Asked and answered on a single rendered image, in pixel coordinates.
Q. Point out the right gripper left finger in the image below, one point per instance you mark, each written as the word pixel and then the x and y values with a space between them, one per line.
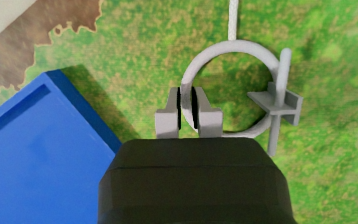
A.
pixel 168 120

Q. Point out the grey ring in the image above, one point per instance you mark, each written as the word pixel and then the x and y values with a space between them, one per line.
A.
pixel 219 48

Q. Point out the blue tray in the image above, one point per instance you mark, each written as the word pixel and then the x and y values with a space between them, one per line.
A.
pixel 54 150

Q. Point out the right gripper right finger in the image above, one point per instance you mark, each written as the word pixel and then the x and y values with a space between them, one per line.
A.
pixel 208 120

